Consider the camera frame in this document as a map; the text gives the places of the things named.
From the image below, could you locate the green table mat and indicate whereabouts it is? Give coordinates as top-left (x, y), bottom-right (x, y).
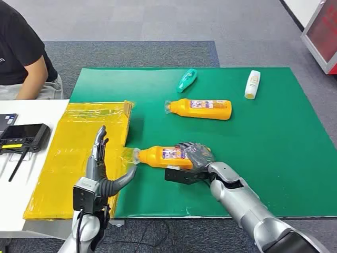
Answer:
top-left (69, 67), bottom-right (337, 219)

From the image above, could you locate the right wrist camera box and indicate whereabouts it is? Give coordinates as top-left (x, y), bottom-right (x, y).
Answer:
top-left (164, 165), bottom-right (212, 186)

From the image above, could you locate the orange bottle with clear cap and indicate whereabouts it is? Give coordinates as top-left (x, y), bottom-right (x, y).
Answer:
top-left (133, 145), bottom-right (212, 170)
top-left (164, 98), bottom-right (232, 121)

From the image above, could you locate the yellow plastic-wrapped flat box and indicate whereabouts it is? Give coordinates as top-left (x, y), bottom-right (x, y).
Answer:
top-left (23, 100), bottom-right (138, 221)

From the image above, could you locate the black controller with antenna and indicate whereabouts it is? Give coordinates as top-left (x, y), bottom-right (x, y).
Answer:
top-left (0, 123), bottom-right (51, 183)

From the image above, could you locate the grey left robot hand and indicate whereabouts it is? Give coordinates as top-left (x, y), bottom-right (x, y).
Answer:
top-left (85, 125), bottom-right (137, 198)

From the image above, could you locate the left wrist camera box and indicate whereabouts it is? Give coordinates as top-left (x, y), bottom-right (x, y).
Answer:
top-left (72, 177), bottom-right (100, 214)

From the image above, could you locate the dark laptop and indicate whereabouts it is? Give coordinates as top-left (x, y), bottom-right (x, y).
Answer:
top-left (0, 113), bottom-right (19, 139)

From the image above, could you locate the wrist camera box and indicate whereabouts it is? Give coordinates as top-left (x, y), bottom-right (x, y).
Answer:
top-left (72, 177), bottom-right (100, 214)
top-left (164, 165), bottom-right (212, 186)

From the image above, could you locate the red and white cabinet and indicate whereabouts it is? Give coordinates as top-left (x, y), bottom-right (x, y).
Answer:
top-left (301, 0), bottom-right (337, 75)

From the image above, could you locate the teal plastic bottle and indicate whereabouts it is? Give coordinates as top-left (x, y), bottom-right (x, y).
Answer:
top-left (176, 69), bottom-right (198, 94)

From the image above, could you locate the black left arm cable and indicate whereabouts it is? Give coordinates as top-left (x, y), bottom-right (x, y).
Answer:
top-left (76, 209), bottom-right (85, 253)

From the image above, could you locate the white plastic bottle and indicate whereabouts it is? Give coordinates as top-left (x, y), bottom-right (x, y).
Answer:
top-left (244, 70), bottom-right (261, 101)

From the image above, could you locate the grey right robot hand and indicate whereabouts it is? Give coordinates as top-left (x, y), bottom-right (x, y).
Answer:
top-left (176, 142), bottom-right (216, 172)

